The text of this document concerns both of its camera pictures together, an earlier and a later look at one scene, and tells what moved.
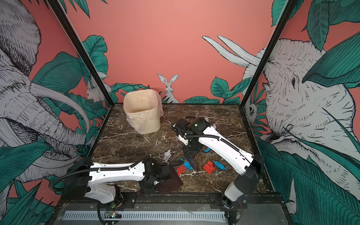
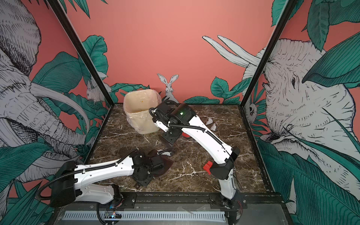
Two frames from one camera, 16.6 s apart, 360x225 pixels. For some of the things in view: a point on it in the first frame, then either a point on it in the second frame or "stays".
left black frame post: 95,66 stays
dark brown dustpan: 168,185 → 168,161
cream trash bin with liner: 144,109 stays
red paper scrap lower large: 209,167 stays
